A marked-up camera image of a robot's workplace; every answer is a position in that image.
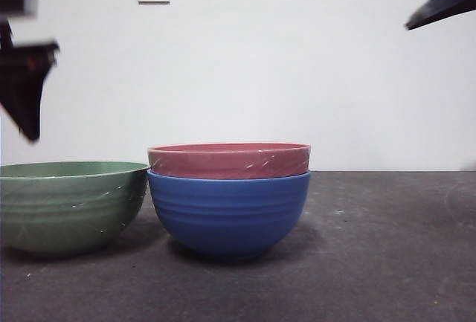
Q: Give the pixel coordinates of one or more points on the blue ribbed bowl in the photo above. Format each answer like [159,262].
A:
[227,214]

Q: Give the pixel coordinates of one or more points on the green ribbed bowl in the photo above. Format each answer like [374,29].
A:
[63,210]

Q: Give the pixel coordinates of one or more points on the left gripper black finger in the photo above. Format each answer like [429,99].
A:
[24,84]

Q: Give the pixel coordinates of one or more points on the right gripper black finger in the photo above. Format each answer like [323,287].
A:
[450,2]

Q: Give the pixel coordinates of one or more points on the red ribbed bowl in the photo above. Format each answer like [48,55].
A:
[223,162]

